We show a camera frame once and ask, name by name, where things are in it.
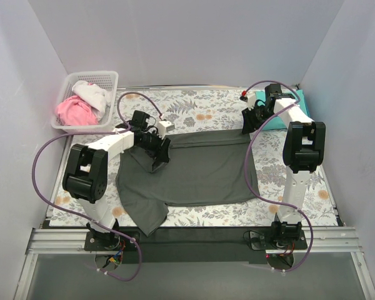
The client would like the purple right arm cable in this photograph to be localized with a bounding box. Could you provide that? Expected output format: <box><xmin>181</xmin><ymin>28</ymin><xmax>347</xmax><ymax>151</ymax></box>
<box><xmin>242</xmin><ymin>79</ymin><xmax>314</xmax><ymax>273</ymax></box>

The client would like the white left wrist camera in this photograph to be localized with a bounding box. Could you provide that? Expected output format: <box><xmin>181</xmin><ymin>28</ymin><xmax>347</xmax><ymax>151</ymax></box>
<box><xmin>157</xmin><ymin>120</ymin><xmax>175</xmax><ymax>139</ymax></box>

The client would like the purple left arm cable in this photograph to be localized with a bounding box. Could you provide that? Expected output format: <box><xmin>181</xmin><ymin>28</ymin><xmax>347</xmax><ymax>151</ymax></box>
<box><xmin>31</xmin><ymin>92</ymin><xmax>166</xmax><ymax>281</ymax></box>

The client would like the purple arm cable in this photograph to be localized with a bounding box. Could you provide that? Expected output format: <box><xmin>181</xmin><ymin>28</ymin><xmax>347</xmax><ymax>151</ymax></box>
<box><xmin>242</xmin><ymin>79</ymin><xmax>314</xmax><ymax>273</ymax></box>
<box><xmin>31</xmin><ymin>92</ymin><xmax>166</xmax><ymax>281</ymax></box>

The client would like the white crumpled t-shirt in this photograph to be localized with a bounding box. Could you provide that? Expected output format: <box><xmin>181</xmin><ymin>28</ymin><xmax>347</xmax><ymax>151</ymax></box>
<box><xmin>72</xmin><ymin>80</ymin><xmax>112</xmax><ymax>114</ymax></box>

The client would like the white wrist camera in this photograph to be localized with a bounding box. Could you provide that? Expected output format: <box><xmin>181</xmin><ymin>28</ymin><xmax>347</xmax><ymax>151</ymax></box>
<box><xmin>239</xmin><ymin>91</ymin><xmax>257</xmax><ymax>110</ymax></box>
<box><xmin>157</xmin><ymin>120</ymin><xmax>175</xmax><ymax>139</ymax></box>

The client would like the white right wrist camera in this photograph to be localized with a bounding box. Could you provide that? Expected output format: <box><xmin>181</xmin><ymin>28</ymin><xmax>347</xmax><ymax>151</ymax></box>
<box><xmin>239</xmin><ymin>91</ymin><xmax>257</xmax><ymax>110</ymax></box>

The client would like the pink crumpled t-shirt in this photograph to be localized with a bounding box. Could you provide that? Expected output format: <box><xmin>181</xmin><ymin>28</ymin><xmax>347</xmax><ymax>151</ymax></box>
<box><xmin>55</xmin><ymin>96</ymin><xmax>98</xmax><ymax>126</ymax></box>

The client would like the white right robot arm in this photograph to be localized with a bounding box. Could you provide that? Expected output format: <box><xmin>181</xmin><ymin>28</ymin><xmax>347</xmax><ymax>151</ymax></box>
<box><xmin>240</xmin><ymin>81</ymin><xmax>326</xmax><ymax>254</ymax></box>

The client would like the white plastic laundry basket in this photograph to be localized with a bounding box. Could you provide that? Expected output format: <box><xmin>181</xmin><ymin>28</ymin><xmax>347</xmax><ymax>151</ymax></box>
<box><xmin>51</xmin><ymin>71</ymin><xmax>118</xmax><ymax>133</ymax></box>

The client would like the folded teal t-shirt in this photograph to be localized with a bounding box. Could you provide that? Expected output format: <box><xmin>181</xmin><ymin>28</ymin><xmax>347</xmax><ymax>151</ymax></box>
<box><xmin>255</xmin><ymin>89</ymin><xmax>310</xmax><ymax>131</ymax></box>

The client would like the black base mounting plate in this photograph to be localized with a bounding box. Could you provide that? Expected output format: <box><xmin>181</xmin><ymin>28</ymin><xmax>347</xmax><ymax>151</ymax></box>
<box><xmin>84</xmin><ymin>227</ymin><xmax>309</xmax><ymax>264</ymax></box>

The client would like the dark grey t-shirt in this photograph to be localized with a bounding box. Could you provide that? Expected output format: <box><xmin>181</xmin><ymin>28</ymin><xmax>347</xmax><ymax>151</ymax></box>
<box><xmin>116</xmin><ymin>129</ymin><xmax>259</xmax><ymax>236</ymax></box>

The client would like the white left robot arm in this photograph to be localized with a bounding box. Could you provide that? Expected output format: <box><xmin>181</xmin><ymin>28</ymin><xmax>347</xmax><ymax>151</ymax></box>
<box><xmin>62</xmin><ymin>111</ymin><xmax>175</xmax><ymax>250</ymax></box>

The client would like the aluminium frame rail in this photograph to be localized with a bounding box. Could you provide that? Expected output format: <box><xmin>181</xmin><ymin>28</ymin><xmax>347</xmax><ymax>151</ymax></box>
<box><xmin>14</xmin><ymin>226</ymin><xmax>375</xmax><ymax>299</ymax></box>

